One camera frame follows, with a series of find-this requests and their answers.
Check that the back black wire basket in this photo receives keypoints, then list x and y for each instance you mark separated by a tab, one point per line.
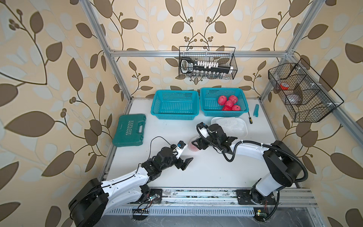
223	55

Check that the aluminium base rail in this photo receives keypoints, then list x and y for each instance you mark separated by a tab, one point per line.
226	197

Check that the left teal plastic basket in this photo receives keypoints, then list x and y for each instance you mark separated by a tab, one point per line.
175	105

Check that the black white tool set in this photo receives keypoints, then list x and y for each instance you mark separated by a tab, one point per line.
188	65

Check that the white plastic tub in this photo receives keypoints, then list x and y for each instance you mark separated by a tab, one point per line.
213	121

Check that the row of glass vials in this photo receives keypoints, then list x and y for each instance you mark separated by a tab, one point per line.
212	75

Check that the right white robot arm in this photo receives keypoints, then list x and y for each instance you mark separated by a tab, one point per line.
285	168

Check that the teal plastic basket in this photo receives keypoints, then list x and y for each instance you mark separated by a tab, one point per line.
175	105
209	102

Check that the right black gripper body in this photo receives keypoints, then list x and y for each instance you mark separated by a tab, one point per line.
208	142

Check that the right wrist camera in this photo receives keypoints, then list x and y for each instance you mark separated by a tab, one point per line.
203	130

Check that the green plastic tool case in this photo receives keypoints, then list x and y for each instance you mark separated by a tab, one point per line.
130	130

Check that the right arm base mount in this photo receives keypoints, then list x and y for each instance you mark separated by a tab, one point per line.
253	197

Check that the right teal plastic basket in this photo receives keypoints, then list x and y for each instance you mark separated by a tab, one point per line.
209	102

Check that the side black wire basket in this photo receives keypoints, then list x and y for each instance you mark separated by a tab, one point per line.
310	98

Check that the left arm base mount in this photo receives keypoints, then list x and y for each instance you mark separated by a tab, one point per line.
153	195

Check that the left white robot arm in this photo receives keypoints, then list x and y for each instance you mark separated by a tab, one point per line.
97	198

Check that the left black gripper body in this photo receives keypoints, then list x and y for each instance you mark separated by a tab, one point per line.
172	161

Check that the red tape roll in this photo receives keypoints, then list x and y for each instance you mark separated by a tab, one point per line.
284	86

